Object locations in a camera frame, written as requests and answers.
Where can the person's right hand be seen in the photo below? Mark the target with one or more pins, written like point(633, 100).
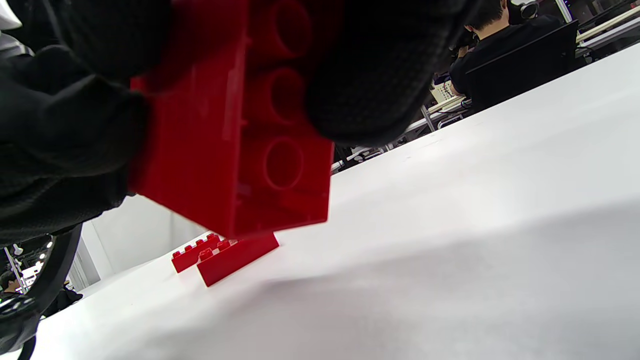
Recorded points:
point(60, 150)

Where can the large red building brick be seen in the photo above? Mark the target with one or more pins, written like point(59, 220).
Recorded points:
point(220, 150)

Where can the white background desk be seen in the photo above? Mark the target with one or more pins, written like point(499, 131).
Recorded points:
point(607, 27)

